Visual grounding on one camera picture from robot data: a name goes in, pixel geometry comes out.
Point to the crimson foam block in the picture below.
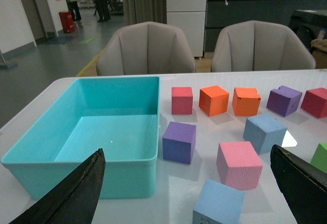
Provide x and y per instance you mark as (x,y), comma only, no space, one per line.
(182,101)

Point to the right grey chair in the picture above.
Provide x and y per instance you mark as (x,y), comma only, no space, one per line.
(260,46)

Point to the red bin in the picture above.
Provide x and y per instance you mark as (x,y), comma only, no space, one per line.
(67,21)

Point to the grey chair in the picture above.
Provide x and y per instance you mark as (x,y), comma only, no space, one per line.
(146,48)
(260,46)

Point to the teal plastic bin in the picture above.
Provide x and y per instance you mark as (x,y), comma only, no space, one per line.
(119,115)

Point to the grey blue foam block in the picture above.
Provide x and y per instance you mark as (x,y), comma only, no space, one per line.
(263,131)

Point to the green foam block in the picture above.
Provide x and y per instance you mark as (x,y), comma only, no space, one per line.
(319,158)

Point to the pink foam block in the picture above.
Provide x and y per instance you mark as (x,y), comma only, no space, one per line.
(238,165)

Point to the light blue foam block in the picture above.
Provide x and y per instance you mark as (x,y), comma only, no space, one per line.
(218,203)

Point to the grey curtain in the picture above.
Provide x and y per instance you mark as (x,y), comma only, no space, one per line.
(139,11)

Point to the orange marked foam block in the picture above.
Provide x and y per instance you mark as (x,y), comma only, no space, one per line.
(246,101)

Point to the white drawer cabinet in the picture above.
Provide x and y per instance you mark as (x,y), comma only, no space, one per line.
(189,16)

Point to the left grey chair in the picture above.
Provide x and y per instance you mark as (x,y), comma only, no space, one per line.
(146,48)

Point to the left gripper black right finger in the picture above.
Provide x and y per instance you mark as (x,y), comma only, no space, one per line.
(302,185)

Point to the violet foam block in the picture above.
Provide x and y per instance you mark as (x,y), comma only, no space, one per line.
(178,142)

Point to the dark grey counter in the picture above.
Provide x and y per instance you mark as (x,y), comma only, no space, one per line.
(291,13)

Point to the purple notched foam block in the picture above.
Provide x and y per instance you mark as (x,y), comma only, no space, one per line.
(284,100)

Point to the dark red foam block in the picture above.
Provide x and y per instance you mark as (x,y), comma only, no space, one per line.
(314,102)

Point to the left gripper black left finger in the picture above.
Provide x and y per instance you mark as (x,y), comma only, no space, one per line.
(74,199)

